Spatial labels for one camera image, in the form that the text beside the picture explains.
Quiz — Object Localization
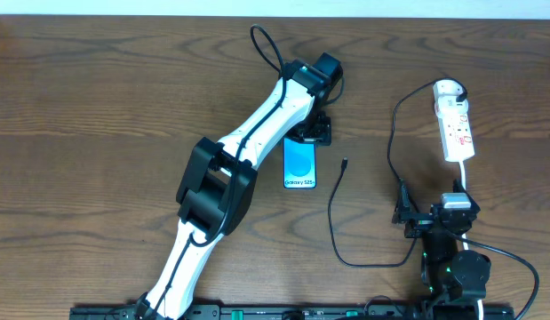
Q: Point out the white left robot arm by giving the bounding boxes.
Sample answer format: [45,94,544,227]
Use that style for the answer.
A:
[134,55,343,319]

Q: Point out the black USB charging cable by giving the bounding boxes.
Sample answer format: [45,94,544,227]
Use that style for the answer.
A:
[326,77,469,269]

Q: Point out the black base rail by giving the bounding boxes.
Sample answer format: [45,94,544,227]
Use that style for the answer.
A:
[69,303,515,320]

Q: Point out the blue Galaxy smartphone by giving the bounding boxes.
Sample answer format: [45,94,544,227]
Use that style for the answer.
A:
[283,138,316,189]

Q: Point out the white USB charger adapter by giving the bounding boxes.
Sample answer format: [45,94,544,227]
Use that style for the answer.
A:
[433,79,469,117]

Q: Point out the white power strip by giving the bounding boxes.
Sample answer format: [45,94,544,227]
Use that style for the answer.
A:
[434,97,474,163]

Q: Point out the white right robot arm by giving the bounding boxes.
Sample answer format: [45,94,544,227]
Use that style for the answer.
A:
[392,180,491,319]

